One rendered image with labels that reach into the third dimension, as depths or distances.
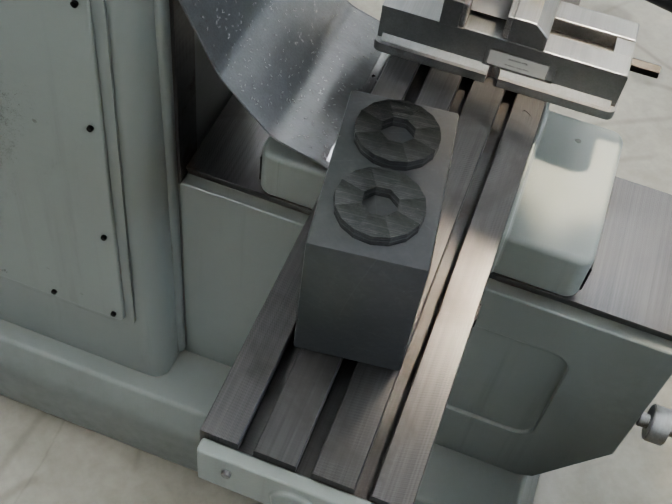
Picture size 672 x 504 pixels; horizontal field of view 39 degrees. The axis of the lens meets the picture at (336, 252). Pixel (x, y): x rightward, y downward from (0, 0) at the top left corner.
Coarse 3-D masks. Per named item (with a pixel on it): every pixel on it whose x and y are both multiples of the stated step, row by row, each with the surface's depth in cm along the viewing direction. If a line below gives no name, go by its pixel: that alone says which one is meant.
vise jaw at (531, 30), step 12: (516, 0) 128; (528, 0) 128; (540, 0) 128; (552, 0) 130; (516, 12) 126; (528, 12) 127; (540, 12) 127; (552, 12) 129; (516, 24) 126; (528, 24) 126; (540, 24) 126; (552, 24) 128; (504, 36) 128; (516, 36) 128; (528, 36) 127; (540, 36) 126; (540, 48) 128
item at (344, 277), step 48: (336, 144) 98; (384, 144) 97; (432, 144) 97; (336, 192) 92; (384, 192) 94; (432, 192) 95; (336, 240) 90; (384, 240) 90; (432, 240) 91; (336, 288) 94; (384, 288) 93; (336, 336) 101; (384, 336) 99
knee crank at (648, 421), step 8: (656, 408) 150; (664, 408) 151; (648, 416) 151; (656, 416) 149; (664, 416) 149; (640, 424) 151; (648, 424) 151; (656, 424) 149; (664, 424) 149; (648, 432) 149; (656, 432) 149; (664, 432) 149; (648, 440) 150; (656, 440) 150; (664, 440) 149
